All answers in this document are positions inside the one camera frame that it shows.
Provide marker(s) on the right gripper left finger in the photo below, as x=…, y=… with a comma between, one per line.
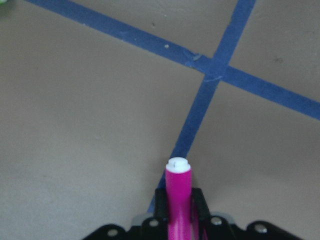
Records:
x=161, y=205

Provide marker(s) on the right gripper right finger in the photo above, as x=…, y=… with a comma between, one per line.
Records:
x=199, y=208

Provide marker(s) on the pink pen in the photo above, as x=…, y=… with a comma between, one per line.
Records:
x=182, y=215

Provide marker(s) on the green pen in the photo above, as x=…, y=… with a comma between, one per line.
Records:
x=5, y=4

